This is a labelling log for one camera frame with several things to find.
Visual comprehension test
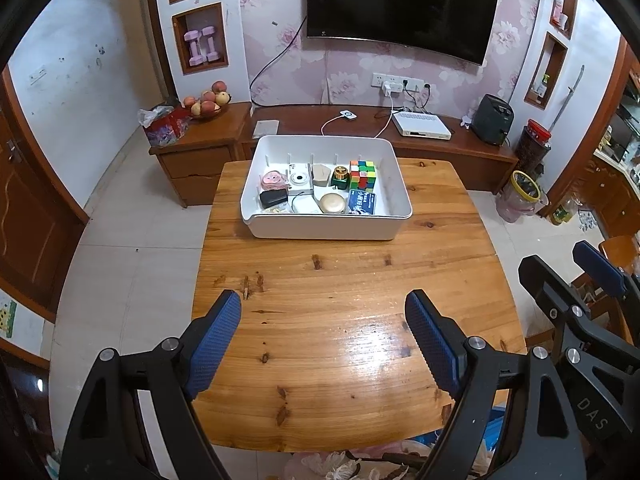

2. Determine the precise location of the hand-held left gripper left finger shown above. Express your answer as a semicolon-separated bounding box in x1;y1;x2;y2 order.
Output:
59;289;243;480

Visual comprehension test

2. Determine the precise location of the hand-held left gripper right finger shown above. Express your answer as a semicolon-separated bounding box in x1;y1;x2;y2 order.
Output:
404;289;586;480

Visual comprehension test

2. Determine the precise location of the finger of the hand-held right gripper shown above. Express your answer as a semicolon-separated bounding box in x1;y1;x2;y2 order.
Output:
518;255;640;367
572;241;640;331

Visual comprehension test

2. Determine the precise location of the blue card box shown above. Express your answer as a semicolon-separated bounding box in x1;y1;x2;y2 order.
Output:
347;190;377;215

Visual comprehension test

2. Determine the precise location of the white plastic storage bin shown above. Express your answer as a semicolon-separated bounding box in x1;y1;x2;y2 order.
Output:
241;135;413;241

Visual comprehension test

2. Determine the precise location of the round gold tin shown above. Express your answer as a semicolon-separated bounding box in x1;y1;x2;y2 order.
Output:
319;192;348;214

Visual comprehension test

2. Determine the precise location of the pink correction tape dispenser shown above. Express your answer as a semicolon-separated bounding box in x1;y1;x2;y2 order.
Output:
259;170;287;192

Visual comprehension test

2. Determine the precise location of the colourful puzzle cube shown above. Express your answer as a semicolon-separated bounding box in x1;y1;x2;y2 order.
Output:
349;160;377;192

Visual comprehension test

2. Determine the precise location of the white compact camera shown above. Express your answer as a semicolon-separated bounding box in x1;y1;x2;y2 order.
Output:
286;162;315;196

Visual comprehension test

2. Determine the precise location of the wooden chair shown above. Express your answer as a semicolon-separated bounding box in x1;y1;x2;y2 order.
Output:
570;235;640;346

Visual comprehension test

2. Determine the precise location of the yellow oil bottle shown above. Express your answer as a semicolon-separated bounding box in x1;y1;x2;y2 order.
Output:
550;195;578;226

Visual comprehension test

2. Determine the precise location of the wooden sideboard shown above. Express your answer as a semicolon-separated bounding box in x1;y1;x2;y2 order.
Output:
560;155;640;238

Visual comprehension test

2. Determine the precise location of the clear bucket with yellow rim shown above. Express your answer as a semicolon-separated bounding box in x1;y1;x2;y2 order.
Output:
496;170;548;224

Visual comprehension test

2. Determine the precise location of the dark jar with red lid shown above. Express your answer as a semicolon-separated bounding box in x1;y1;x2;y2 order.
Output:
515;119;552;173

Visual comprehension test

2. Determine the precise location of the pale fringed cloth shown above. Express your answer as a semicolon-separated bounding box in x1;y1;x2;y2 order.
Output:
285;440;446;480

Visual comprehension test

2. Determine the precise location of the sheathed sword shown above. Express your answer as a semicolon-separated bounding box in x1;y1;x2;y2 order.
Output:
548;65;586;133

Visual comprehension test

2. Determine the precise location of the wooden side cabinet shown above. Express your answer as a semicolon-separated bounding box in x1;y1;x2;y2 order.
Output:
149;102;253;209

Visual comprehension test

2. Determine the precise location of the long wooden television cabinet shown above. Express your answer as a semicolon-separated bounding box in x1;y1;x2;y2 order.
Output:
237;105;520;196

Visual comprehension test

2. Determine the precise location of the red gift box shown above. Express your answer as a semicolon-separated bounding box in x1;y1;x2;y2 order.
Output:
144;110;191;147

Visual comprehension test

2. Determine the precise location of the white set-top box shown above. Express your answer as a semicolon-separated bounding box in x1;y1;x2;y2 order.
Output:
391;111;453;141

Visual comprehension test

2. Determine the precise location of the brown wooden door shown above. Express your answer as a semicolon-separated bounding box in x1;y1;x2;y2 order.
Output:
0;67;91;323

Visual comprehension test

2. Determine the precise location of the wooden fruit bowl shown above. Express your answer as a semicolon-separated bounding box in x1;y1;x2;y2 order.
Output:
189;105;231;122

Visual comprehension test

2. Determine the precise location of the crumpled clear plastic bag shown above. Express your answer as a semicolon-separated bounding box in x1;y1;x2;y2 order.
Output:
137;106;176;128

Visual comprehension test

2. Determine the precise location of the bowl of fruit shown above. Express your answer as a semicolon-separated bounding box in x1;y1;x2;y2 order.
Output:
181;81;232;116

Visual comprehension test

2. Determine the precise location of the colourful wall sticker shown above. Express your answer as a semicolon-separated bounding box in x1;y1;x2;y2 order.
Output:
0;292;18;339

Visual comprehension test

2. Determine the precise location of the white charger cable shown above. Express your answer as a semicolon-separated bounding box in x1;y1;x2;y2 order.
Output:
321;107;401;138

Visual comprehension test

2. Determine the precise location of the white wall outlet strip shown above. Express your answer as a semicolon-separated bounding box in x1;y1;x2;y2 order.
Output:
371;72;432;97

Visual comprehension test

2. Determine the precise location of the black television cable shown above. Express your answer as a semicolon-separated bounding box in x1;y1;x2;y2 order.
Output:
249;15;308;107

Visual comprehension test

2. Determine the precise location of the black wall television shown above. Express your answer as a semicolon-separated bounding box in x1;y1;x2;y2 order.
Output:
306;0;501;67

